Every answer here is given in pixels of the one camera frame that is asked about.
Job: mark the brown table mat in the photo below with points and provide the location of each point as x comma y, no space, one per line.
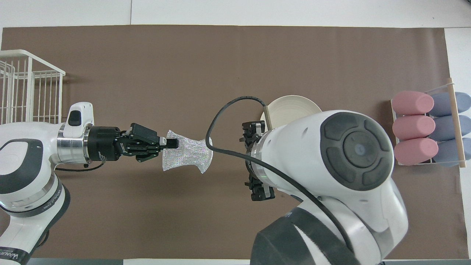
220,66

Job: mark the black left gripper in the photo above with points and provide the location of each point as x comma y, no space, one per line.
106,144

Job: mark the silver mesh sponge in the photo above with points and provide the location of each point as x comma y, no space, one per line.
189,152

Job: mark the cream round plate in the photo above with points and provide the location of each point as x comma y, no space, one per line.
290,108

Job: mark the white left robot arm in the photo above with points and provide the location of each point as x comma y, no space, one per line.
29,134

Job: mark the white cup holder rack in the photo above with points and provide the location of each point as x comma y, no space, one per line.
456,121

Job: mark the blue plastic cup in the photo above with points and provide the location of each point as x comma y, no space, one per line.
443,104
445,127
447,151

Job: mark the pink plastic cup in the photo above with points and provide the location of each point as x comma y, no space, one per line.
412,127
411,103
414,151

